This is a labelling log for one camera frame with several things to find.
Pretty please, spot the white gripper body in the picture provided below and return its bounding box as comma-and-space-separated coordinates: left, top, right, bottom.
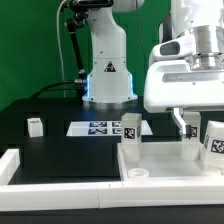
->
143, 36, 224, 113

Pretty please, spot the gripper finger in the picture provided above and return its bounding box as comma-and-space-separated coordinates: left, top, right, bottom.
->
172, 108, 187, 137

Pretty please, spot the white square tabletop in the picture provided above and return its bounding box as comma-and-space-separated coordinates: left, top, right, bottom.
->
117, 142, 224, 181

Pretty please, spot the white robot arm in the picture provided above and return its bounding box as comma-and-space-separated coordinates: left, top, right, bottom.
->
83, 0, 224, 137

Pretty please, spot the white marker tag sheet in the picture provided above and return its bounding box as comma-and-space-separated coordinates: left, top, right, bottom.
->
66, 119, 154, 137

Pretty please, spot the white U-shaped obstacle fence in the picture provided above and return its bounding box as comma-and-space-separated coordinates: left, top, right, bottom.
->
0, 149, 224, 212

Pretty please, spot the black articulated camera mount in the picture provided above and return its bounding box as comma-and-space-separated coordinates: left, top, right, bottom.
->
66, 0, 114, 98

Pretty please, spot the white hanging cable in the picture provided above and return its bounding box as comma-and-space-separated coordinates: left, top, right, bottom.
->
55, 0, 69, 98

